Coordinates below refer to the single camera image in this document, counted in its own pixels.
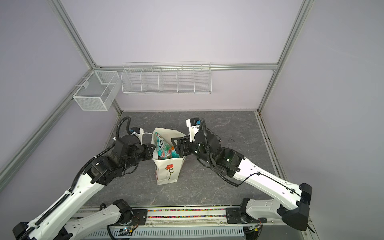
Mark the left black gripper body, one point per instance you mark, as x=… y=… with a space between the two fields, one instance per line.
x=148 y=151

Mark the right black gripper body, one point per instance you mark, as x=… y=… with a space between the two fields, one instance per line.
x=178 y=145

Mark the white flower paper bag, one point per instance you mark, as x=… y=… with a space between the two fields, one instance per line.
x=167 y=171

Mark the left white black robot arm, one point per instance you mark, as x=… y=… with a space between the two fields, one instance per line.
x=78 y=192

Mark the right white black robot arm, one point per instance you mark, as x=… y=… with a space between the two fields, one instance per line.
x=235 y=169

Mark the white mesh box basket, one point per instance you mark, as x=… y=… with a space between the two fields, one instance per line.
x=98 y=91

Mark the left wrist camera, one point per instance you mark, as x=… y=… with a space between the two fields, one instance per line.
x=138 y=132

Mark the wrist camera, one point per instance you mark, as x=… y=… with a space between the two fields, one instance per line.
x=138 y=132
x=193 y=124

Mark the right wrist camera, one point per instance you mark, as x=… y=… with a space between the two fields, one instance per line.
x=193 y=124

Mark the white wire shelf basket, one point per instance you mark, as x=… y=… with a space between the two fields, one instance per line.
x=167 y=78

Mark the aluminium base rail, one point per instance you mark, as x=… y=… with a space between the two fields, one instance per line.
x=167 y=223

